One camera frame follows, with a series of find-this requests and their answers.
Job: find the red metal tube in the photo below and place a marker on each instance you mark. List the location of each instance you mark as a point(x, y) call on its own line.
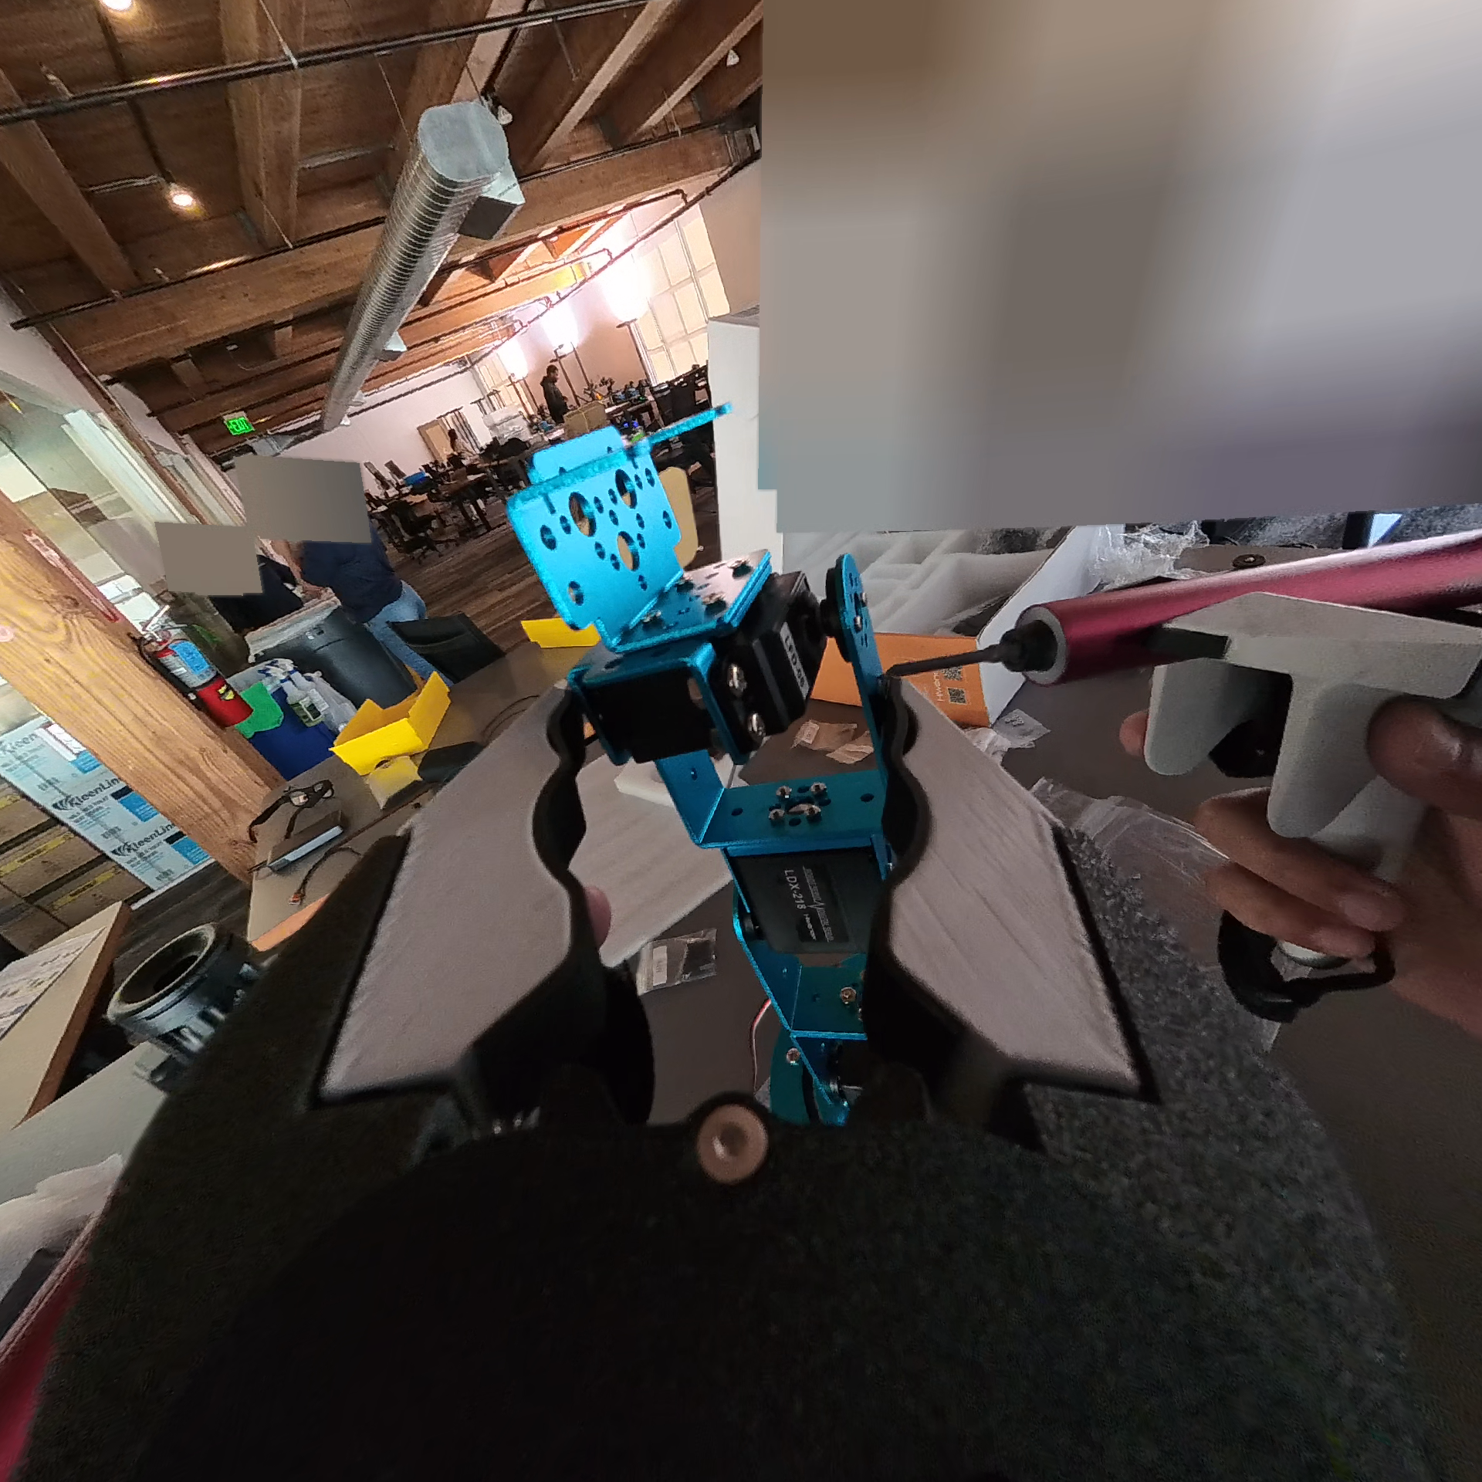
point(29, 1331)

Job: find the grey trash bin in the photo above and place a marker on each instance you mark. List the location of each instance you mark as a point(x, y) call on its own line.
point(348, 655)

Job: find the blue plastic bin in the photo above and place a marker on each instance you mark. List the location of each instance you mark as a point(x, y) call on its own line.
point(272, 747)

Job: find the row of wooden desks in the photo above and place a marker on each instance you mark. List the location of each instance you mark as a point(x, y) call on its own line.
point(521, 463)

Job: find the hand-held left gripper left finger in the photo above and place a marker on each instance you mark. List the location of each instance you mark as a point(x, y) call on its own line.
point(440, 914)

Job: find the person's left hand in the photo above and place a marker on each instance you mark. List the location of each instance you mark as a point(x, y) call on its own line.
point(600, 921)

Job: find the small yellow plastic bin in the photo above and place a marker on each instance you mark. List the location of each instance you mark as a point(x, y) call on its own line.
point(562, 634)

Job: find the spray bottle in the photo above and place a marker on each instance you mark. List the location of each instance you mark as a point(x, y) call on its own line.
point(308, 695)

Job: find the red fire extinguisher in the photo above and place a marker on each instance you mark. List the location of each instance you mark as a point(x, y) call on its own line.
point(203, 671)

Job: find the blue white printed sign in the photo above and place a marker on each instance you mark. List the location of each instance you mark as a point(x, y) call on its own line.
point(105, 810)

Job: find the red electric screwdriver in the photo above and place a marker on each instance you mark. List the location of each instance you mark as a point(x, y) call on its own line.
point(1216, 597)

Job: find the wooden support post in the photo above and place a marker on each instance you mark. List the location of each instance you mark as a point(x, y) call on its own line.
point(115, 695)

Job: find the white foam sheet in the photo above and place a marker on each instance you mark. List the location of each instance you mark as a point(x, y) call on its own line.
point(648, 833)

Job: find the light plywood chair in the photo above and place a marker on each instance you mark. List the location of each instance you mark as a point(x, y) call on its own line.
point(683, 515)

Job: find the black pouch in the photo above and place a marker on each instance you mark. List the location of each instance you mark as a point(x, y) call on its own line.
point(447, 762)

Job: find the white orange cardboard box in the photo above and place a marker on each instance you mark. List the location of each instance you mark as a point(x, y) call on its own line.
point(927, 614)

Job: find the black eyeglasses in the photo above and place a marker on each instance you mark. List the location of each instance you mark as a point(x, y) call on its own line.
point(290, 805)

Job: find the person's right hand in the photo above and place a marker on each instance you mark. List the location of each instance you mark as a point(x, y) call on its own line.
point(1437, 927)

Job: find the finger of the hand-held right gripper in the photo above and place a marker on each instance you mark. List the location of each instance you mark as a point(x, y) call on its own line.
point(1331, 648)

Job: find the black office chair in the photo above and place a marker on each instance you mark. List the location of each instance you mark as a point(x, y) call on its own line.
point(447, 648)

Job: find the printed paper sheet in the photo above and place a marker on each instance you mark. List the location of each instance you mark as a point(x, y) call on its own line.
point(34, 985)

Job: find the dark slim power bank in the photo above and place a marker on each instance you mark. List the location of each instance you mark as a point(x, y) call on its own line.
point(308, 847)

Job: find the small clear parts bag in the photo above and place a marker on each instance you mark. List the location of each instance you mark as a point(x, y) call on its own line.
point(833, 741)
point(678, 960)

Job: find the capped silver spiral duct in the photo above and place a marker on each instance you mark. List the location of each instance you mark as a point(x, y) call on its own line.
point(417, 219)

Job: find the large yellow plastic bin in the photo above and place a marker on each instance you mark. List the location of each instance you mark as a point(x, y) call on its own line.
point(389, 729)

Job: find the black slotted cylinder holder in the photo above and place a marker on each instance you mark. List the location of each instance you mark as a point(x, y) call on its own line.
point(186, 995)

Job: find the blue toy robot arm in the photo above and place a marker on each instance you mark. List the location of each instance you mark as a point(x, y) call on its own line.
point(810, 897)

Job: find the green cloth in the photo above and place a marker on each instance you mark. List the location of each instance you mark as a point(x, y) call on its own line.
point(255, 708)

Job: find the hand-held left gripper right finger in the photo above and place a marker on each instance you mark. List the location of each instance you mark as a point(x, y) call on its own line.
point(1019, 927)

